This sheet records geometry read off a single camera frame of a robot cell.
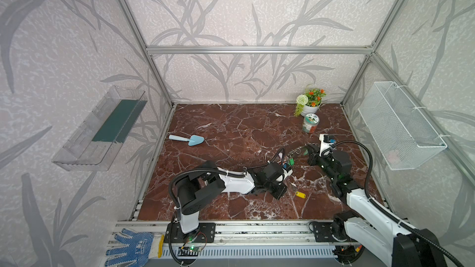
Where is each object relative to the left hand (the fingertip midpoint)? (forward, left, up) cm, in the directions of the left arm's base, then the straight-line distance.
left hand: (288, 187), depth 83 cm
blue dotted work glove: (-23, +59, -1) cm, 63 cm away
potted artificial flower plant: (+45, -16, +9) cm, 49 cm away
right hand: (+17, -9, +13) cm, 24 cm away
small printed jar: (+34, -16, +4) cm, 37 cm away
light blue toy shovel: (+27, +50, -4) cm, 57 cm away
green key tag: (+13, -3, -1) cm, 14 cm away
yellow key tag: (-2, -6, -3) cm, 7 cm away
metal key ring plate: (+15, -5, +8) cm, 18 cm away
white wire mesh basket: (+7, -35, +32) cm, 48 cm away
